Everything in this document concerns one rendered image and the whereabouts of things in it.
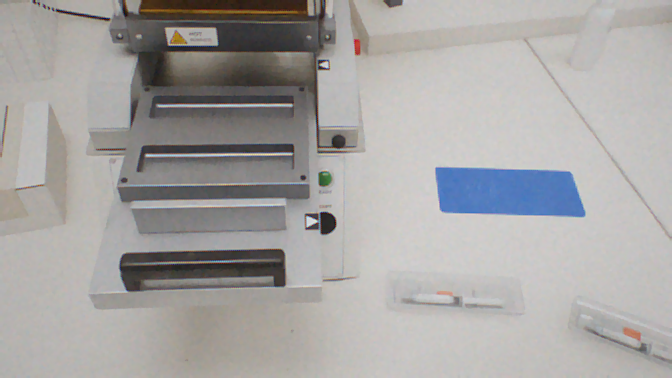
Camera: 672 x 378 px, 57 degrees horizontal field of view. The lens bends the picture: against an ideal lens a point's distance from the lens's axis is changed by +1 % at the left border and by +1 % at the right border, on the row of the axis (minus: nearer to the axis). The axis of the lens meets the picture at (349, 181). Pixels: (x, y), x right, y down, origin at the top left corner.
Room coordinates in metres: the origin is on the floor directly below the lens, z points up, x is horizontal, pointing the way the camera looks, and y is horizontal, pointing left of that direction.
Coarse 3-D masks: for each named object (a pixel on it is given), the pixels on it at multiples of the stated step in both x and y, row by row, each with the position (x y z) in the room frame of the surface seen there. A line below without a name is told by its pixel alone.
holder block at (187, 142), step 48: (144, 96) 0.55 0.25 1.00; (192, 96) 0.56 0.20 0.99; (240, 96) 0.57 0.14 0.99; (288, 96) 0.58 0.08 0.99; (144, 144) 0.47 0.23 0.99; (192, 144) 0.48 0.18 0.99; (240, 144) 0.49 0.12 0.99; (288, 144) 0.49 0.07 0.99; (144, 192) 0.41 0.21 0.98; (192, 192) 0.42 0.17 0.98; (240, 192) 0.42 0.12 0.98; (288, 192) 0.43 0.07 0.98
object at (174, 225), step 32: (128, 224) 0.38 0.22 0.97; (160, 224) 0.37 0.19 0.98; (192, 224) 0.38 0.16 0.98; (224, 224) 0.38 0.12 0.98; (256, 224) 0.38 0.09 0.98; (288, 224) 0.40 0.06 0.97; (288, 256) 0.35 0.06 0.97; (320, 256) 0.36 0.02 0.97; (96, 288) 0.30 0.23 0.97; (160, 288) 0.31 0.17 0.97; (192, 288) 0.31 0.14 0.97; (224, 288) 0.31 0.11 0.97; (256, 288) 0.32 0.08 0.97; (288, 288) 0.32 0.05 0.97; (320, 288) 0.32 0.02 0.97
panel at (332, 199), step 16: (112, 160) 0.52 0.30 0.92; (320, 160) 0.55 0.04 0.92; (336, 160) 0.55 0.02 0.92; (112, 176) 0.51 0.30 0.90; (336, 176) 0.54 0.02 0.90; (112, 192) 0.50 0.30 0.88; (320, 192) 0.53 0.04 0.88; (336, 192) 0.53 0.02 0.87; (320, 208) 0.52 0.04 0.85; (336, 208) 0.52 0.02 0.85; (336, 224) 0.51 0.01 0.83; (320, 240) 0.50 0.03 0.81; (336, 240) 0.50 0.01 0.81; (336, 256) 0.49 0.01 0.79; (336, 272) 0.48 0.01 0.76
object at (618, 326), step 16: (576, 304) 0.45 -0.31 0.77; (592, 304) 0.45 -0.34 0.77; (576, 320) 0.42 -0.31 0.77; (592, 320) 0.43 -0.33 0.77; (608, 320) 0.43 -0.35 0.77; (624, 320) 0.43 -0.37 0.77; (640, 320) 0.43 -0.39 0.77; (608, 336) 0.40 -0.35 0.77; (624, 336) 0.41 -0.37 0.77; (640, 336) 0.41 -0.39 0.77; (656, 336) 0.41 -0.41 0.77; (640, 352) 0.39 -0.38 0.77; (656, 352) 0.39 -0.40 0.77
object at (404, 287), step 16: (400, 272) 0.48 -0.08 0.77; (416, 272) 0.48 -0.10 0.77; (432, 272) 0.48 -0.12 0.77; (400, 288) 0.45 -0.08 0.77; (416, 288) 0.46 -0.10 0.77; (432, 288) 0.46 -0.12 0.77; (448, 288) 0.46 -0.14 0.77; (464, 288) 0.46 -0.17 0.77; (480, 288) 0.46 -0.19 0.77; (496, 288) 0.47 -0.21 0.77; (512, 288) 0.47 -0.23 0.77; (400, 304) 0.43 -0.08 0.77; (416, 304) 0.43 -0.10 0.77; (432, 304) 0.43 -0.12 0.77; (448, 304) 0.43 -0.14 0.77; (464, 304) 0.44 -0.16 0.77; (480, 304) 0.44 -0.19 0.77; (496, 304) 0.44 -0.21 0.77; (512, 304) 0.44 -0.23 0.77
